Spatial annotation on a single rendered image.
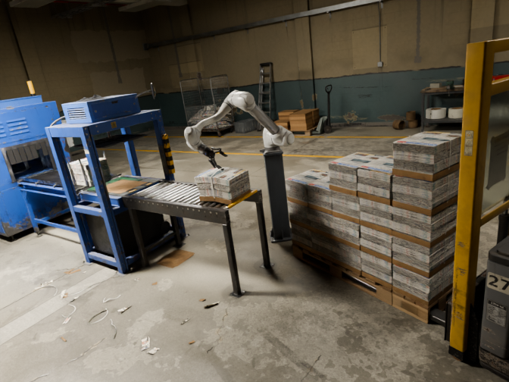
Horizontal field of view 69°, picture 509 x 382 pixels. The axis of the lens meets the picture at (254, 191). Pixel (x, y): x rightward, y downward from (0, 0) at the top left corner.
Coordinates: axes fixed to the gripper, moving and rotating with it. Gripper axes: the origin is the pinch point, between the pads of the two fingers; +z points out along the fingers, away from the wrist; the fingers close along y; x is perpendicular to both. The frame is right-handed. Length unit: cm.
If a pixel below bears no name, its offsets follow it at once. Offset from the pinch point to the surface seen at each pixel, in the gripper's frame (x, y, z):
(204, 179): 15.9, 14.8, -5.1
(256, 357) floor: 83, 65, 115
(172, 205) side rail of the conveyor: 29, 50, -23
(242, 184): -0.7, 10.0, 22.7
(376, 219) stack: -14, -20, 131
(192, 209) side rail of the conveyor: 29.2, 38.9, -0.4
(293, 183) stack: -46, 11, 51
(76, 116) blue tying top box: 30, 27, -158
